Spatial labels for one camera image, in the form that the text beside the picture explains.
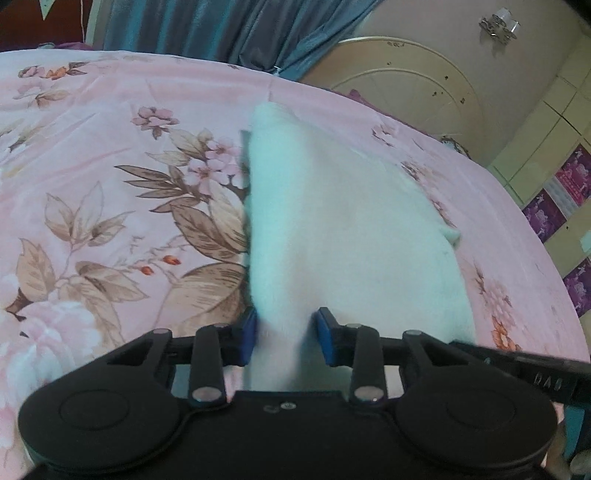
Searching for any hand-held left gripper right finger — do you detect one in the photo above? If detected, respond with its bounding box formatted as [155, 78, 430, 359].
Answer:
[313, 308, 481, 408]

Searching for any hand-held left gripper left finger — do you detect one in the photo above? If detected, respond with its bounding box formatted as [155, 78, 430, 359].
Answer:
[99, 307, 257, 408]

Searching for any white knitted sweater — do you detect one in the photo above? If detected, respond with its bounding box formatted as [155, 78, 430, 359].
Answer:
[242, 102, 478, 393]

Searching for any pink floral bedsheet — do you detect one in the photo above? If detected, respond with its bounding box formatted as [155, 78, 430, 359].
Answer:
[0, 50, 591, 480]

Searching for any cream wooden headboard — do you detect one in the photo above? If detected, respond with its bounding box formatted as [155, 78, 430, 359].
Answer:
[300, 37, 488, 167]

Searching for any blue-grey curtain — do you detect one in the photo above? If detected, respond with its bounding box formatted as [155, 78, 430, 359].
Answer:
[104, 0, 386, 84]

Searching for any red cream-framed headboard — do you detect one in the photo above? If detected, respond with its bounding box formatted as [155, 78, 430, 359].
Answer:
[0, 0, 105, 52]

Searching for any wall lamp fixture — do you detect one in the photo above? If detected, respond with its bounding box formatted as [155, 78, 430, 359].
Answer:
[479, 8, 521, 40]

